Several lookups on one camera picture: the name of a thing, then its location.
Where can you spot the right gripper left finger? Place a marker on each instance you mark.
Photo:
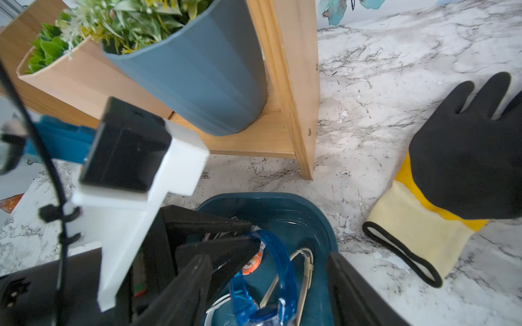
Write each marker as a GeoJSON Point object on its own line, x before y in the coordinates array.
{"type": "Point", "coordinates": [174, 298]}

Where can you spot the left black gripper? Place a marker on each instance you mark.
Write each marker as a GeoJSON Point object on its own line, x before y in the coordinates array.
{"type": "Point", "coordinates": [122, 283]}

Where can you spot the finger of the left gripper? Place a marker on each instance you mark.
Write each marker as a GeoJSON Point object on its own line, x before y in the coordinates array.
{"type": "Point", "coordinates": [228, 256]}
{"type": "Point", "coordinates": [180, 223]}

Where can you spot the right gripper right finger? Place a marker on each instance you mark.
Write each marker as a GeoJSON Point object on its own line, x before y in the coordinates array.
{"type": "Point", "coordinates": [353, 300]}

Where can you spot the white orange watch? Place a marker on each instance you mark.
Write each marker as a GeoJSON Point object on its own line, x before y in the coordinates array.
{"type": "Point", "coordinates": [254, 262]}

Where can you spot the teal plastic storage box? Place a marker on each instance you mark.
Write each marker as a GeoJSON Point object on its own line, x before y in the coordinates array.
{"type": "Point", "coordinates": [297, 223]}

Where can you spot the wooden shelf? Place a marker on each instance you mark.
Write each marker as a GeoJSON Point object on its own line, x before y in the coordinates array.
{"type": "Point", "coordinates": [287, 126]}

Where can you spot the blue pot white-green plant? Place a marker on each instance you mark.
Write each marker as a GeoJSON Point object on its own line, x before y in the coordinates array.
{"type": "Point", "coordinates": [201, 59]}

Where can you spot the black yellow work glove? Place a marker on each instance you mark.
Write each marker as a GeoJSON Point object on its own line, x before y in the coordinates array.
{"type": "Point", "coordinates": [462, 169]}

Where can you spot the pink pot green plant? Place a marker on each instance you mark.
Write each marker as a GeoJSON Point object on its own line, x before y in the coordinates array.
{"type": "Point", "coordinates": [81, 77]}

